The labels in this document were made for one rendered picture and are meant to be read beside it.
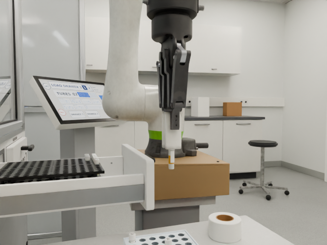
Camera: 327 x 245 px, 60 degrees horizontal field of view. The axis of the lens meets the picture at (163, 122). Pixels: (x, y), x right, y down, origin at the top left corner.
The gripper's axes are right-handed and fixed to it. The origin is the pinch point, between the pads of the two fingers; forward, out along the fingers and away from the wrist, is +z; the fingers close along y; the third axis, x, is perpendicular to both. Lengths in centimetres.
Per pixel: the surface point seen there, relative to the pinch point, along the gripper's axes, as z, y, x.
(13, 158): 10, 38, 34
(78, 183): 11.3, 9.2, 16.7
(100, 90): -15, 132, 3
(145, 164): 8.1, 8.8, 3.0
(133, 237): 19.5, -0.3, 7.4
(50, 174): 9.9, 13.2, 22.4
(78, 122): 3, 98, 16
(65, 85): -17, 114, 23
